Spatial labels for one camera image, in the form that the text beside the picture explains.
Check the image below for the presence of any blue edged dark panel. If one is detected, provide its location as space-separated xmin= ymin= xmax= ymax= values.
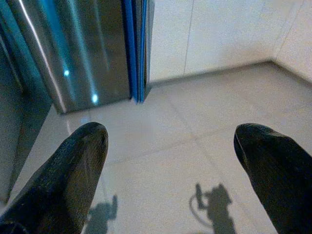
xmin=121 ymin=0 xmax=156 ymax=105

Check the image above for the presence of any grey cabinet side panel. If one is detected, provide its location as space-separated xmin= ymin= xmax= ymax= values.
xmin=0 ymin=14 xmax=53 ymax=204

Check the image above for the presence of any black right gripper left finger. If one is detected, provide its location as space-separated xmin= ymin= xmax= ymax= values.
xmin=0 ymin=122 xmax=109 ymax=234

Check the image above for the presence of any stainless steel appliance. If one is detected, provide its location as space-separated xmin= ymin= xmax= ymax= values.
xmin=4 ymin=0 xmax=130 ymax=114

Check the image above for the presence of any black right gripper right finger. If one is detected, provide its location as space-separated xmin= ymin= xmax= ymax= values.
xmin=233 ymin=122 xmax=312 ymax=234

